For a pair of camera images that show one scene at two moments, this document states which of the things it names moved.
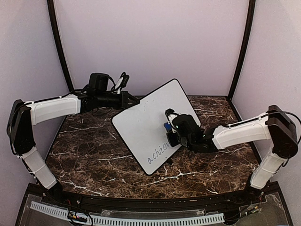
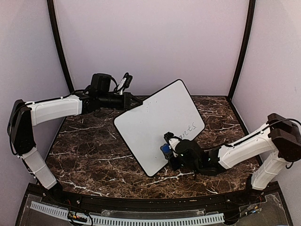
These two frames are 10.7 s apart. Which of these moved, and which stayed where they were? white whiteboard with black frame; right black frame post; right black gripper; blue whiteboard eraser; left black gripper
Moved: blue whiteboard eraser; right black gripper
Stayed: right black frame post; left black gripper; white whiteboard with black frame
